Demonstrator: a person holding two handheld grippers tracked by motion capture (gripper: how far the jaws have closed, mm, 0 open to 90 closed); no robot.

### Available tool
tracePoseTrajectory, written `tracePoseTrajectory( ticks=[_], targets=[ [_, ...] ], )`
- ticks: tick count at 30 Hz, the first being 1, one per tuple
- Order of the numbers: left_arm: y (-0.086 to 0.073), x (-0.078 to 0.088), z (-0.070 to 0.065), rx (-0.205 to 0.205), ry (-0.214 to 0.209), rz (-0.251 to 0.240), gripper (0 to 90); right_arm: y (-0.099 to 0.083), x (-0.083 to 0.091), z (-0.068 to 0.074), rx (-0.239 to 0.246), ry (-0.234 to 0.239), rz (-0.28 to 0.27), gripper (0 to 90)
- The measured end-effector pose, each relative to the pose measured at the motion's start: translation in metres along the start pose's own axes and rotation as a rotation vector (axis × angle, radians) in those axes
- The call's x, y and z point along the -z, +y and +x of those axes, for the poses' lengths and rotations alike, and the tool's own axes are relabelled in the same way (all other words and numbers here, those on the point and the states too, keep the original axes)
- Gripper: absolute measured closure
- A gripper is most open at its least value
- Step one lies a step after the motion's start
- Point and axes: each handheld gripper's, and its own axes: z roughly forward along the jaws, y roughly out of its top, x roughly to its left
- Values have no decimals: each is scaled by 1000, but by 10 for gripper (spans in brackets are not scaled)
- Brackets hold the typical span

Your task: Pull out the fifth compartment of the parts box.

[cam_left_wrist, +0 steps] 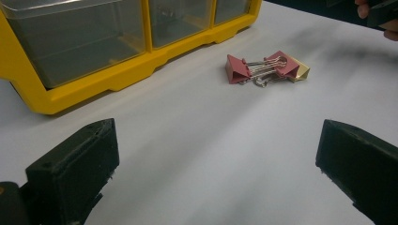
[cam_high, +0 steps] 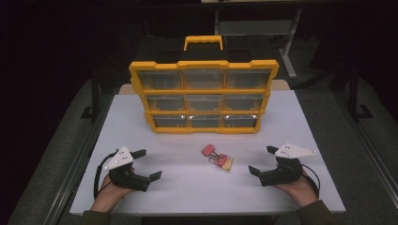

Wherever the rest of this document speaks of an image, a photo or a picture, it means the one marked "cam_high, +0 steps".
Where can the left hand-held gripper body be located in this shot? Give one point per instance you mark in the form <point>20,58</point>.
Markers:
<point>120,161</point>

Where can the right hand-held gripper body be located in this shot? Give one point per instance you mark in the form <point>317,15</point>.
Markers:
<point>287,170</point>

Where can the yellow binder clip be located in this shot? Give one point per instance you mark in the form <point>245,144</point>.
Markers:
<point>228,164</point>

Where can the red binder clip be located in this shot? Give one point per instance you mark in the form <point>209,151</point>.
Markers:
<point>208,150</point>
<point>222,160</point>

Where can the clear plastic drawer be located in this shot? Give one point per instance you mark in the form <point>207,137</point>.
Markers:
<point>203,103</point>

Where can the yellow and black drawer organizer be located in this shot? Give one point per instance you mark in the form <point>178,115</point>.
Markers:
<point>203,65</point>

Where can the person's left hand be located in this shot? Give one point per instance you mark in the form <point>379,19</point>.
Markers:
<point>108,195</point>

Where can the black metal stand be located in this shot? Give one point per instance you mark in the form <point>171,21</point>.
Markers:
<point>94,100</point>
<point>353,93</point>

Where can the grid of clear drawers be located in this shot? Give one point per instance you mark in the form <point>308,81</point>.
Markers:
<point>161,79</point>

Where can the grey metal desk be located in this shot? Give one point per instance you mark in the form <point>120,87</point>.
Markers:
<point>250,28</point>

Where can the metal rail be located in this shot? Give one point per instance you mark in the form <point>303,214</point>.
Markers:
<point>375,156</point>
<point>76,170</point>

